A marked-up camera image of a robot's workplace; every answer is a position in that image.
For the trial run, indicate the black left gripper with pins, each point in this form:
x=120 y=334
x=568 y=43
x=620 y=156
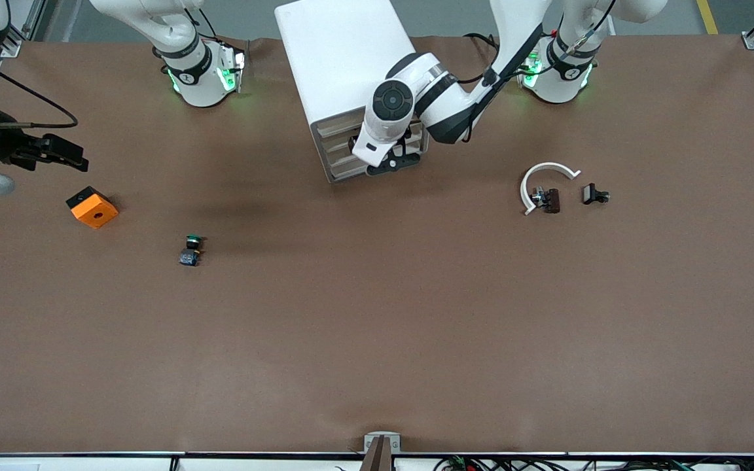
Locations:
x=407 y=133

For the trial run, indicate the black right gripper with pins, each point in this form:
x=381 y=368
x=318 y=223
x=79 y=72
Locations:
x=2 y=143

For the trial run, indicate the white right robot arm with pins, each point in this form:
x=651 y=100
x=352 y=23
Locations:
x=194 y=78

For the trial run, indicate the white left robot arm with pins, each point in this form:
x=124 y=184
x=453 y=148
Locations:
x=442 y=104

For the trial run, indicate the green push button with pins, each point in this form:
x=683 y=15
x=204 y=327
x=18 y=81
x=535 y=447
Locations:
x=190 y=254

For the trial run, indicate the orange box with hole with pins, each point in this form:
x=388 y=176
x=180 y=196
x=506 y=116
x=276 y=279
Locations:
x=94 y=210

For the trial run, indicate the brown black small component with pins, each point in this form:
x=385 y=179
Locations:
x=551 y=200

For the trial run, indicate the small black clip component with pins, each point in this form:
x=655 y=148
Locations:
x=592 y=193

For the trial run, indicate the brown table cover mat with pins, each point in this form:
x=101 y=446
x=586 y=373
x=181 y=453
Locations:
x=377 y=327

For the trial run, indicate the grey metal bracket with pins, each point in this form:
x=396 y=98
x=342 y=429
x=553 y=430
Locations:
x=382 y=443

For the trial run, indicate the metal table edge rail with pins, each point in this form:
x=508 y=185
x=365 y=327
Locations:
x=154 y=454

